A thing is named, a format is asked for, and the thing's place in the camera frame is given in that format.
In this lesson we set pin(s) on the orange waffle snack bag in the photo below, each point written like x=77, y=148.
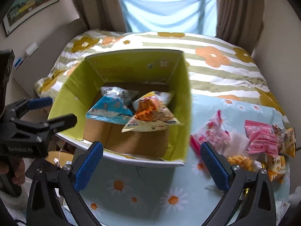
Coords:
x=244, y=162

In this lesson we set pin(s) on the blue item on headboard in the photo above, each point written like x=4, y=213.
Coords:
x=18, y=62

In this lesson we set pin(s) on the framed town picture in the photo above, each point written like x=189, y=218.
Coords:
x=21, y=10

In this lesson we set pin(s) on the person left hand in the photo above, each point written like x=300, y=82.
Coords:
x=19, y=171

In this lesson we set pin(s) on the light blue window cloth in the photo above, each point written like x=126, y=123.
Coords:
x=181, y=16

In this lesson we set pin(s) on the blue white snack bag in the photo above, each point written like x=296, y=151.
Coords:
x=112, y=107

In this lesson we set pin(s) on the pink white snack bag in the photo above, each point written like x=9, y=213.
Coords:
x=211, y=132

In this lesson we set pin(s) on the light blue daisy tablecloth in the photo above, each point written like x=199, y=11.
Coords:
x=121, y=194

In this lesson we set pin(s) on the yellow-green cardboard box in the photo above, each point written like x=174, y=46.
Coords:
x=143, y=70

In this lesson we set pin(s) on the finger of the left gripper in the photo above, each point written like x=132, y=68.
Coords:
x=19, y=108
x=41, y=131

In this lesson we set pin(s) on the chiffon cake packet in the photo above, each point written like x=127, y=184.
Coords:
x=276, y=167

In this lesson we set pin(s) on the white item on headboard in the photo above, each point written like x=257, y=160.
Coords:
x=31, y=49

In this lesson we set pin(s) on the dark brown noodle bag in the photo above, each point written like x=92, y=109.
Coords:
x=286, y=143

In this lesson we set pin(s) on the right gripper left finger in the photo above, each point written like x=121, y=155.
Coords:
x=43, y=207

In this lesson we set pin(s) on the floral striped quilt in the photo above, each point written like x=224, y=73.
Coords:
x=216, y=68

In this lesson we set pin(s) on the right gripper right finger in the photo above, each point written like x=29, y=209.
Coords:
x=247, y=192

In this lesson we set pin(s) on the left brown curtain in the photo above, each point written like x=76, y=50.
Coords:
x=101, y=14

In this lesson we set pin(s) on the right brown curtain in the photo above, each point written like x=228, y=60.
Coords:
x=240, y=22

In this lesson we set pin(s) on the orange cream snack bag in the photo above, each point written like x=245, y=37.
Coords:
x=151, y=113

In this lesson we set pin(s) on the pink striped snack bag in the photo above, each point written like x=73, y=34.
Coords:
x=262, y=138

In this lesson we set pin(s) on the grey bed headboard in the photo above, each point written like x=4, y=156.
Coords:
x=39, y=64

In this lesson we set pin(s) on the brown curtain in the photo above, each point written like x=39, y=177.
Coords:
x=101, y=14
x=240, y=22

